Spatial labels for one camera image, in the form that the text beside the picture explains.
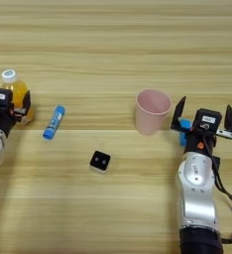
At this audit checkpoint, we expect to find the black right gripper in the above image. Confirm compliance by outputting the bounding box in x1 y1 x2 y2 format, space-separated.
171 95 232 157

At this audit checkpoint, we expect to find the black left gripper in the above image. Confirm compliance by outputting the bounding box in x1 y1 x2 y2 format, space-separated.
0 89 32 137

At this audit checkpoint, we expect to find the orange juice bottle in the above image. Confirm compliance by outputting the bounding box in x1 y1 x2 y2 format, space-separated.
1 68 35 126

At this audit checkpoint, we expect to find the pink plastic cup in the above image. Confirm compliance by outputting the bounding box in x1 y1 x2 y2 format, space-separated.
135 88 173 137

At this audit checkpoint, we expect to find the small black and white cube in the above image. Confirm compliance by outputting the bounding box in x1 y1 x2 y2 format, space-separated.
88 150 112 175

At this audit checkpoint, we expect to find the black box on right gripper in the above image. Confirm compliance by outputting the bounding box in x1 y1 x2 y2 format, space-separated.
191 107 223 133

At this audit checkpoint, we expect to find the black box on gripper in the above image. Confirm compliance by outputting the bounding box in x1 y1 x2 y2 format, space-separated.
0 87 14 112
191 107 223 133

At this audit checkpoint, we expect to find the blue rectangular block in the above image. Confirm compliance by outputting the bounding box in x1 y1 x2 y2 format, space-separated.
178 118 192 147

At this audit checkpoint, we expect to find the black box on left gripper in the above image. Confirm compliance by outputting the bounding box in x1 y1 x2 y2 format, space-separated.
0 87 14 112

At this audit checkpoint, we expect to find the blue glue stick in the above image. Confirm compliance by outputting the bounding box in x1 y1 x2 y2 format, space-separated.
42 104 66 141

